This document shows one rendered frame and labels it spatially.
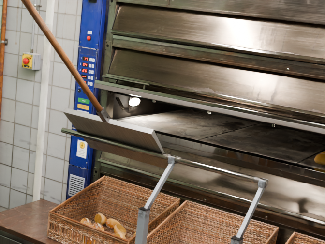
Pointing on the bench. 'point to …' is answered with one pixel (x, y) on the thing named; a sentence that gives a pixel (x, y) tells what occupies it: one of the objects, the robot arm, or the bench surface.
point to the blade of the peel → (126, 128)
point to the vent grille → (75, 184)
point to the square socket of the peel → (103, 115)
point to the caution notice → (81, 149)
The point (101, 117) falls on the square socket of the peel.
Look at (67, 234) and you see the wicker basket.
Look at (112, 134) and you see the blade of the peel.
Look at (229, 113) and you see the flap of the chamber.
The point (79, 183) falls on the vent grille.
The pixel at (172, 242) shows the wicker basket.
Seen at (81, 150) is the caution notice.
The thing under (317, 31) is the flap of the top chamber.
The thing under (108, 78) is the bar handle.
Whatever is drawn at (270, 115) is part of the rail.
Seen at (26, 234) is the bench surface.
